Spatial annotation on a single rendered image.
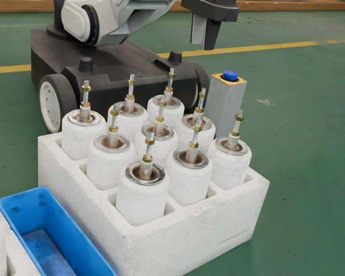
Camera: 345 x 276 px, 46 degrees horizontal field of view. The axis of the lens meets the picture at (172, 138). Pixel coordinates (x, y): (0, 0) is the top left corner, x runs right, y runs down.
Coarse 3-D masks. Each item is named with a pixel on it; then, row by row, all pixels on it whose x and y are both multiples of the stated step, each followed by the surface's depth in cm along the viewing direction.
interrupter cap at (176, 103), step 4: (156, 96) 106; (160, 96) 107; (172, 96) 108; (152, 100) 104; (156, 100) 104; (172, 100) 106; (176, 100) 106; (156, 104) 102; (168, 104) 104; (172, 104) 104; (176, 104) 104; (180, 104) 104; (168, 108) 102; (172, 108) 102
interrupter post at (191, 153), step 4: (188, 148) 81; (192, 148) 80; (196, 148) 81; (188, 152) 81; (192, 152) 81; (196, 152) 81; (188, 156) 82; (192, 156) 81; (196, 156) 82; (188, 160) 82; (192, 160) 82
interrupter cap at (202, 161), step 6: (180, 150) 85; (186, 150) 85; (198, 150) 85; (174, 156) 82; (180, 156) 83; (198, 156) 84; (204, 156) 84; (180, 162) 80; (186, 162) 81; (192, 162) 82; (198, 162) 82; (204, 162) 82; (192, 168) 79; (198, 168) 80
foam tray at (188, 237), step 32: (64, 160) 87; (64, 192) 88; (96, 192) 80; (224, 192) 87; (256, 192) 91; (96, 224) 79; (128, 224) 74; (160, 224) 75; (192, 224) 80; (224, 224) 89; (128, 256) 72; (160, 256) 78; (192, 256) 87
